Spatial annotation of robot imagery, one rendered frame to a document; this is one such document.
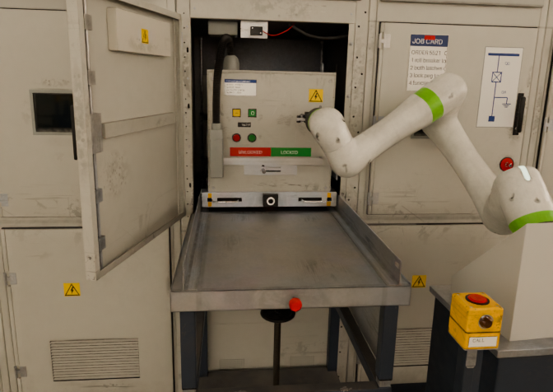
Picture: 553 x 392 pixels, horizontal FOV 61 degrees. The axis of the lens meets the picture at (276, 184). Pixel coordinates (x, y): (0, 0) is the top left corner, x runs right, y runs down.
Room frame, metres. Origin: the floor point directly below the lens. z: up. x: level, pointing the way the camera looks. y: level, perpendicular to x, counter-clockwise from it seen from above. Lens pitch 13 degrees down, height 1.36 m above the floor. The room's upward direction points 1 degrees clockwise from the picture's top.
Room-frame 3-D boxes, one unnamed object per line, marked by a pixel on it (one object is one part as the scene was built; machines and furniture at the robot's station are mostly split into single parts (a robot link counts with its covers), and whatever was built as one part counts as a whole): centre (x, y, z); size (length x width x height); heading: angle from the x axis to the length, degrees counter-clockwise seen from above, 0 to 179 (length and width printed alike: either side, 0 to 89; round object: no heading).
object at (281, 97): (1.81, 0.02, 1.15); 0.48 x 0.01 x 0.48; 96
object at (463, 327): (0.95, -0.45, 0.85); 0.08 x 0.08 x 0.10; 6
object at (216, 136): (1.72, 0.23, 1.09); 0.08 x 0.05 x 0.17; 6
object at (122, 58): (1.44, 0.44, 1.21); 0.63 x 0.07 x 0.74; 169
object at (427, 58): (1.81, -0.56, 1.43); 0.15 x 0.01 x 0.21; 96
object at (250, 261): (1.43, -0.01, 0.82); 0.68 x 0.62 x 0.06; 6
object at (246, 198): (1.82, 0.03, 0.89); 0.54 x 0.05 x 0.06; 96
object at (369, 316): (1.43, -0.01, 0.46); 0.64 x 0.58 x 0.66; 6
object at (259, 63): (2.16, 0.06, 1.18); 0.78 x 0.69 x 0.79; 6
